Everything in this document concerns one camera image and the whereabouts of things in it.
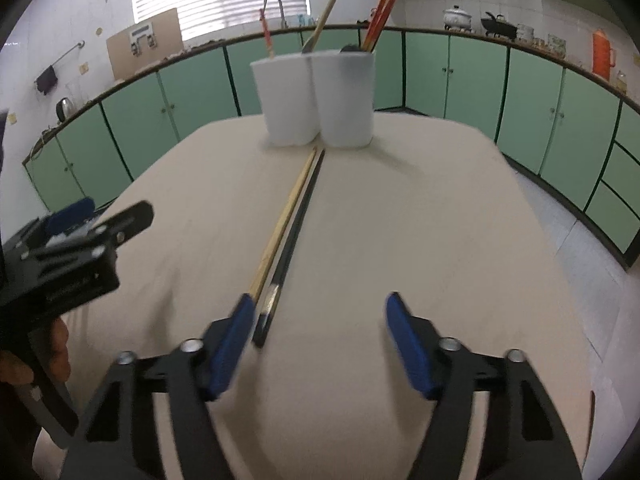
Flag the cardboard box on counter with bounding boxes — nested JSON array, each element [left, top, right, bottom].
[[106, 8, 183, 80]]

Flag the white lidded pot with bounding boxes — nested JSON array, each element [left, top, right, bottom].
[[442, 6, 472, 30]]

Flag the glass jars on counter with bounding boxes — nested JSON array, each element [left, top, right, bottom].
[[516, 24, 566, 58]]

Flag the plain bamboo chopstick curved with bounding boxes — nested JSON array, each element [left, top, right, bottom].
[[248, 148, 318, 304]]

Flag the white double utensil holder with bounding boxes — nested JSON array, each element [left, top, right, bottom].
[[250, 50, 375, 148]]

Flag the black chopstick gold band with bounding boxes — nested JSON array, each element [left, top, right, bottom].
[[252, 150, 326, 349]]

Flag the orange thermos jug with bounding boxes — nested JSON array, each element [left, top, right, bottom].
[[592, 29, 616, 81]]

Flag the green lower kitchen cabinets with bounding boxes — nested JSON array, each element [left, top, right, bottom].
[[23, 27, 639, 266]]

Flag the pink floral orange chopstick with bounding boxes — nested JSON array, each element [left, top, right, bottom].
[[259, 9, 274, 58]]

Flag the black wok on stove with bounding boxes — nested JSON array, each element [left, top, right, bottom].
[[480, 11, 518, 41]]

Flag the wall towel rail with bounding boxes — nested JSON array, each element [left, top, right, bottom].
[[40, 40, 86, 75]]

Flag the red patterned chopstick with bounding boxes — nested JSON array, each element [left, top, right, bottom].
[[366, 0, 407, 53]]

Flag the red-orange patterned chopstick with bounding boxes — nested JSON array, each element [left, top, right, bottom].
[[360, 0, 396, 52]]

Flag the chrome sink faucet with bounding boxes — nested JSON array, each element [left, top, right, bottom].
[[261, 0, 288, 30]]

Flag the dark towel on rail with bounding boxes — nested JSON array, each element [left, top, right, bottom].
[[35, 65, 58, 96]]

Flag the person's left hand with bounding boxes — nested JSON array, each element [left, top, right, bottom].
[[1, 318, 72, 386]]

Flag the steel electric kettle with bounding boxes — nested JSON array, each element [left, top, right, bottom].
[[55, 96, 76, 124]]

